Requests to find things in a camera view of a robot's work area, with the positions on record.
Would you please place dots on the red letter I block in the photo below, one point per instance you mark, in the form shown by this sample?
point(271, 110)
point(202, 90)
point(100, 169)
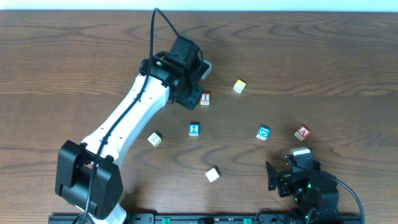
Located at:
point(205, 99)

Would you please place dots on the blue picture block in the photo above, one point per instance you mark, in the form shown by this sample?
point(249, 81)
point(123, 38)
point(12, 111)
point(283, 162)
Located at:
point(263, 133)

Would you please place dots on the yellow top wooden block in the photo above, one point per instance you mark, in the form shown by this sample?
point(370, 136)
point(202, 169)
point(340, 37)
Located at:
point(239, 86)

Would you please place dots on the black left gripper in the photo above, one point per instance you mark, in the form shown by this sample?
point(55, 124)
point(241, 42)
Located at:
point(193, 97)

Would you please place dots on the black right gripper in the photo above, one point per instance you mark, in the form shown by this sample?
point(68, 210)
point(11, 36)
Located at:
point(280, 180)

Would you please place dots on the plain wooden block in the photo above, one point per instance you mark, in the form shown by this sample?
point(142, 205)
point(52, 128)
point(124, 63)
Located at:
point(212, 174)

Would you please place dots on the red letter A block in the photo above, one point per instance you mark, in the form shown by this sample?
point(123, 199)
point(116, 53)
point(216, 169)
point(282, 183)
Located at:
point(302, 133)

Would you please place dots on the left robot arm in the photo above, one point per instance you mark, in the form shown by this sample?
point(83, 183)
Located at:
point(88, 174)

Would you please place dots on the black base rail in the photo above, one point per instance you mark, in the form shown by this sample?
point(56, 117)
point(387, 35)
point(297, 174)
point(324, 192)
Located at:
point(262, 218)

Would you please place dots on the blue number 2 block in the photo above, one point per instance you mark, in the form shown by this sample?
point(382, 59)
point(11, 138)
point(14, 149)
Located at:
point(194, 129)

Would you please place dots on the wooden letter K block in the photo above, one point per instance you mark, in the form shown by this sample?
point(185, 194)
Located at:
point(155, 138)

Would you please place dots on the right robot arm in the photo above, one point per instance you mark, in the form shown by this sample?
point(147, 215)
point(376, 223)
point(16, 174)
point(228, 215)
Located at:
point(315, 194)

